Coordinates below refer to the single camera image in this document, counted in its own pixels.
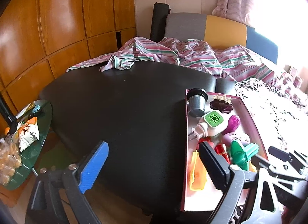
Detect green plastic funnel toy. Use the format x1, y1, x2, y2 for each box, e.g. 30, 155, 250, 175
230, 141, 259, 171

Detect red glossy cylinder bottle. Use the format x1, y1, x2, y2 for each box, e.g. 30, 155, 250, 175
214, 143, 231, 164

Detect orange plastic comb piece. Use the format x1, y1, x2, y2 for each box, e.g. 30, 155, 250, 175
188, 150, 207, 192

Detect purple patterned egg toy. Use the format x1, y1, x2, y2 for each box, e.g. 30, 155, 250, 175
221, 132, 250, 147

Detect magenta perforated bird toy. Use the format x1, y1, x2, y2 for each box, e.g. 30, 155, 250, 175
222, 115, 241, 135

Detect red wooden puzzle piece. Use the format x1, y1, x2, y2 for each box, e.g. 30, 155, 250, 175
197, 136, 215, 149

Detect green white plug-in device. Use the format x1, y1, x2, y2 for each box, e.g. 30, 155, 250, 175
186, 110, 231, 141

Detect pink shallow tray box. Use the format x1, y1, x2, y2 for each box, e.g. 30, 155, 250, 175
180, 89, 269, 213

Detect white embroidered floral tablecloth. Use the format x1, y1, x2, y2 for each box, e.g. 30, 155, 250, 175
234, 78, 307, 155

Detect dark maroon flower dish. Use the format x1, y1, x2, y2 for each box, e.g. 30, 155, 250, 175
209, 99, 233, 113

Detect beige plastic comb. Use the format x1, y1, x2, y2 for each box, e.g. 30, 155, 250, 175
215, 94, 231, 102

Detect white orange snack bag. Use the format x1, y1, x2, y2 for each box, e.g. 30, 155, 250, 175
18, 117, 40, 153

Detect bag of golden snacks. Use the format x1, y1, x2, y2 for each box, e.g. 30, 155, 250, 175
0, 138, 21, 186

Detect green glass side table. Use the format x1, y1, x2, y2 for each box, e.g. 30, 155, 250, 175
5, 99, 53, 191

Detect white cardboard boxes on sill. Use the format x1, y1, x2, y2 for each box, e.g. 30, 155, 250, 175
280, 66, 303, 92

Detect pink striped bed sheet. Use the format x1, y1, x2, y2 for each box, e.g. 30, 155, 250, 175
68, 37, 286, 86

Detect multicolour chair backrest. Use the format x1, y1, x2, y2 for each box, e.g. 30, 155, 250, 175
164, 13, 278, 64

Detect wooden wardrobe panels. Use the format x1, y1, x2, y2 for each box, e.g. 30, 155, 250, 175
1, 0, 136, 114

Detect black rolled mat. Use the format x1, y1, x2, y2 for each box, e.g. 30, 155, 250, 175
150, 3, 170, 42

